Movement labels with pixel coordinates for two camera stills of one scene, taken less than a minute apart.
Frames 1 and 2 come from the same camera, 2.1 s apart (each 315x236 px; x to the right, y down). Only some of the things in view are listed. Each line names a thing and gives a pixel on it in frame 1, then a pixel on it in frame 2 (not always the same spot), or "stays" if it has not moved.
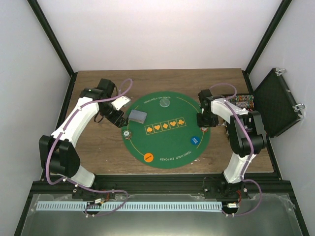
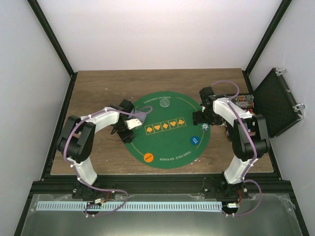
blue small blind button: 195,140 stays
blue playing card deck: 137,116 stays
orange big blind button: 148,157 stays
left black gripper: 118,123 -> 126,137
